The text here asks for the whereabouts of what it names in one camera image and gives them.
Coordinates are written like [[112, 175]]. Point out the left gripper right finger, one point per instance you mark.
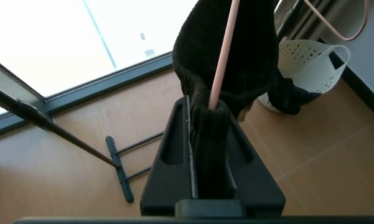
[[258, 189]]

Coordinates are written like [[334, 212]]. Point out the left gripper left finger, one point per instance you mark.
[[168, 186]]

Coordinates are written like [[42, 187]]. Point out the black garment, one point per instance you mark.
[[255, 56], [289, 96]]

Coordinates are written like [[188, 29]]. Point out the white laundry basket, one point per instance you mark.
[[314, 71]]

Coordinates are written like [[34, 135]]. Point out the black clothes rack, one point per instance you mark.
[[49, 123]]

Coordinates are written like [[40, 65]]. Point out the window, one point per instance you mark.
[[96, 87]]

